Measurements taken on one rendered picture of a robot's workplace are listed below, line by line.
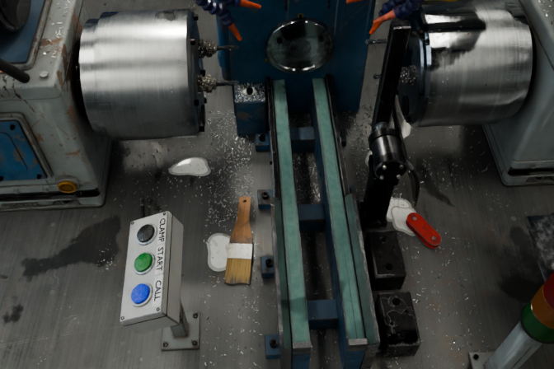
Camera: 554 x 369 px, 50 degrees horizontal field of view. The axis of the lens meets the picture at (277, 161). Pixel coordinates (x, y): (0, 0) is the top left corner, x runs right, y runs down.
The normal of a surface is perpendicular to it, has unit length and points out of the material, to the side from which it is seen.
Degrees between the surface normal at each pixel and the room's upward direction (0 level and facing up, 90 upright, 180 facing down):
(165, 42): 21
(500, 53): 40
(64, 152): 90
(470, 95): 77
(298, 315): 0
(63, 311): 0
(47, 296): 0
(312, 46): 90
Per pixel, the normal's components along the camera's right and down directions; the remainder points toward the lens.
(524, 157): 0.06, 0.78
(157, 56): 0.03, -0.11
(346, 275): 0.00, -0.62
